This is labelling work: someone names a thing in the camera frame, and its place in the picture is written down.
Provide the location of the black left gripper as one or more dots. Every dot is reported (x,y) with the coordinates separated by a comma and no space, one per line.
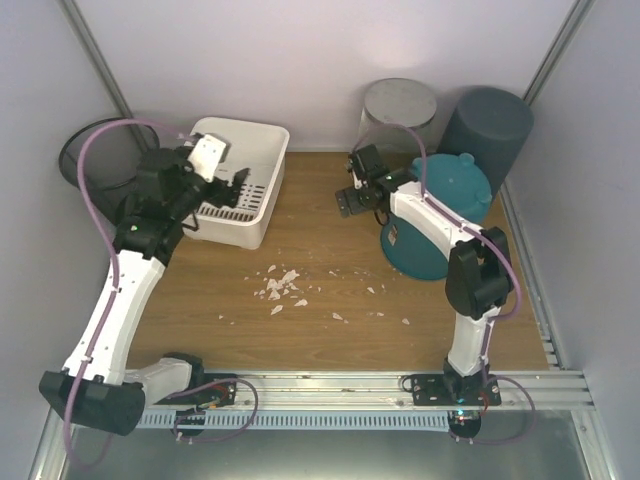
(231,198)

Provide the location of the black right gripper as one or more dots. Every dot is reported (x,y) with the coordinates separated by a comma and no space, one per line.
(355,205)

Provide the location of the white plastic tub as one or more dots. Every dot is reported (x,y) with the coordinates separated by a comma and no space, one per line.
(261,149)

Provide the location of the teal plastic bin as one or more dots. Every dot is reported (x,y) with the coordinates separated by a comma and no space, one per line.
(457,182)

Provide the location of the silver mesh metal bin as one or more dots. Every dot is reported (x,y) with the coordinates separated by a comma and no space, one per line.
(397,101)

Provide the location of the black wire mesh bin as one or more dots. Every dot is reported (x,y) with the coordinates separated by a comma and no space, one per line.
(110,164)

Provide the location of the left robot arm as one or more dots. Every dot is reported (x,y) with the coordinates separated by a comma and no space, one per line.
(94,389)

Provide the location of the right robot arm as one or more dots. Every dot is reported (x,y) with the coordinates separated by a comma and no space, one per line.
(422,227)

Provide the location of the white plastic shard pile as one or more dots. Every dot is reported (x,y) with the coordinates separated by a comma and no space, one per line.
(275,288)

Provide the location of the dark grey cylindrical bin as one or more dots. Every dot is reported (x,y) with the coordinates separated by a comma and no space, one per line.
(492,125)

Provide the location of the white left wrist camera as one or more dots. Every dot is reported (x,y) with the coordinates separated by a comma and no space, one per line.
(206,155)

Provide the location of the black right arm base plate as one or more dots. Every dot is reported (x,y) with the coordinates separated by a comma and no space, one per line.
(449,389)

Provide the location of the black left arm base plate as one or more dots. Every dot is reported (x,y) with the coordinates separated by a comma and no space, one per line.
(211,391)

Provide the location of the aluminium frame post left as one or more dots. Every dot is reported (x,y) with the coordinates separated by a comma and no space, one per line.
(89,44)

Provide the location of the aluminium frame post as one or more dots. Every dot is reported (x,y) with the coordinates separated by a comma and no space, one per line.
(575,17)
(89,44)

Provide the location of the grey slotted cable duct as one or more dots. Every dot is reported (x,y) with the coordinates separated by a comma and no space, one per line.
(301,420)

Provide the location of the aluminium front rail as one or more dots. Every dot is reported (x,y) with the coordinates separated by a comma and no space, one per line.
(382,390)

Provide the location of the aluminium frame post right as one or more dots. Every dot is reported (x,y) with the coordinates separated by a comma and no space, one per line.
(575,17)

